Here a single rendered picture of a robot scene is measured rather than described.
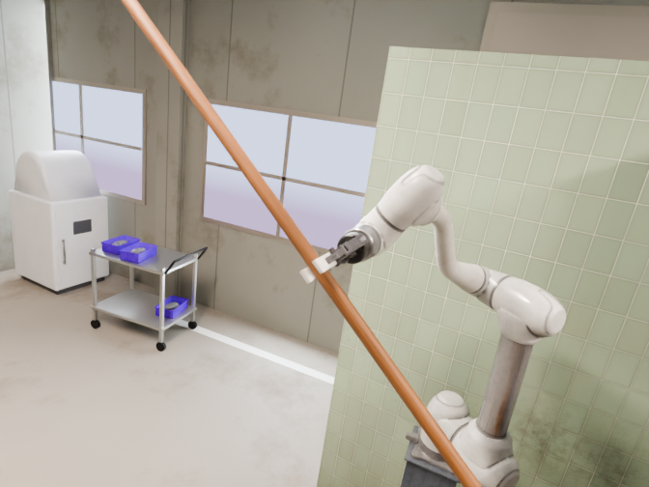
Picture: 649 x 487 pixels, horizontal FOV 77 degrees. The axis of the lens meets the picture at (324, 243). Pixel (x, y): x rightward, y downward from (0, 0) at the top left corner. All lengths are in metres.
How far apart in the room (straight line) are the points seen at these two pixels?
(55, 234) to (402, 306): 3.90
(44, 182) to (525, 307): 4.64
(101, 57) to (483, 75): 4.41
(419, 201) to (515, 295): 0.52
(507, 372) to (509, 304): 0.23
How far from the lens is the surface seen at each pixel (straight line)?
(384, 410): 2.47
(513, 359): 1.49
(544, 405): 2.25
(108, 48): 5.46
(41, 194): 5.20
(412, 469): 1.91
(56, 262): 5.21
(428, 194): 1.02
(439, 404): 1.76
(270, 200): 0.85
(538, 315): 1.37
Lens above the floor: 2.25
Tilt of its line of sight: 17 degrees down
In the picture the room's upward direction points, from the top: 8 degrees clockwise
